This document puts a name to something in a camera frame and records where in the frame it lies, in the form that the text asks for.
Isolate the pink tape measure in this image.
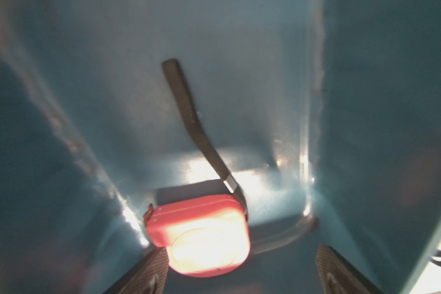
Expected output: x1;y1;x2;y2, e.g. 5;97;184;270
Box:
143;58;251;278

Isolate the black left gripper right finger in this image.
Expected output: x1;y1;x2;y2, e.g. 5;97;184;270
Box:
316;245;383;294

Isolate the teal plastic storage box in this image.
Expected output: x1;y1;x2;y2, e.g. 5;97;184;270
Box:
0;1;441;294

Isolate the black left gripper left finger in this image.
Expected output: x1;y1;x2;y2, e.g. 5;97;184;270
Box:
104;247;169;294

